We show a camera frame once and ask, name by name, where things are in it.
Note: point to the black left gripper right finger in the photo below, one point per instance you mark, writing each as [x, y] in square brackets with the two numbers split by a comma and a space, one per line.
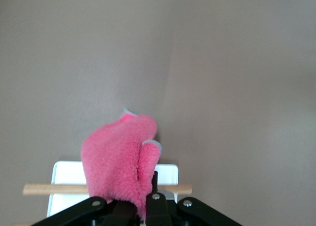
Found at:
[158, 211]

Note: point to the white rack base plate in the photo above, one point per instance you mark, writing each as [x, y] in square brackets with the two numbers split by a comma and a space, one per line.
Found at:
[66, 171]

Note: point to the pink microfibre towel grey edge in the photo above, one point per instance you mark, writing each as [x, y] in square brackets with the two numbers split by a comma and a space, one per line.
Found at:
[116, 157]

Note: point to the brown table cover sheet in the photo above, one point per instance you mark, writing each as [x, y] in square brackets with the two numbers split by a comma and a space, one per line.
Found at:
[222, 63]

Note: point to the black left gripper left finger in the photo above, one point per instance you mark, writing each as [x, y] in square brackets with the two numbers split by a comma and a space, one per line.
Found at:
[81, 211]

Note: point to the wooden rack rod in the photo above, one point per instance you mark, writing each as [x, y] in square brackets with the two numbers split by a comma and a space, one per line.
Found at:
[49, 189]

